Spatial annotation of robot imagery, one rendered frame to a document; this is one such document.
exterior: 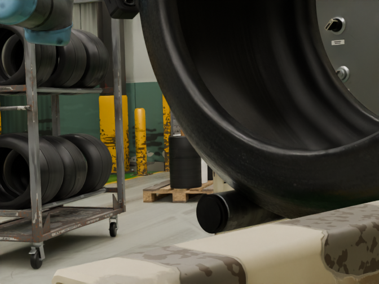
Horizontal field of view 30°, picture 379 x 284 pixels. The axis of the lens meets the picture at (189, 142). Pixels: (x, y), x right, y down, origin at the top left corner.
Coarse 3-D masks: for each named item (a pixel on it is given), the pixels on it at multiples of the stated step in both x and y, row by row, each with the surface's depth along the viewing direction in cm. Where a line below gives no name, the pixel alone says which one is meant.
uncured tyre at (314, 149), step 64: (192, 0) 93; (256, 0) 101; (192, 64) 80; (256, 64) 100; (320, 64) 98; (192, 128) 78; (256, 128) 92; (320, 128) 96; (256, 192) 74; (320, 192) 66
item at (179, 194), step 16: (176, 144) 742; (176, 160) 743; (192, 160) 743; (176, 176) 744; (192, 176) 744; (208, 176) 816; (144, 192) 751; (160, 192) 746; (176, 192) 741; (192, 192) 736; (208, 192) 732
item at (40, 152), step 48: (96, 0) 560; (0, 48) 492; (48, 48) 462; (96, 48) 533; (0, 144) 462; (48, 144) 472; (96, 144) 540; (0, 192) 497; (48, 192) 463; (96, 192) 552; (0, 240) 456
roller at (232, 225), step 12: (228, 192) 80; (204, 204) 79; (216, 204) 78; (228, 204) 78; (240, 204) 79; (252, 204) 81; (204, 216) 79; (216, 216) 78; (228, 216) 78; (240, 216) 79; (252, 216) 81; (264, 216) 82; (276, 216) 84; (204, 228) 79; (216, 228) 78; (228, 228) 79
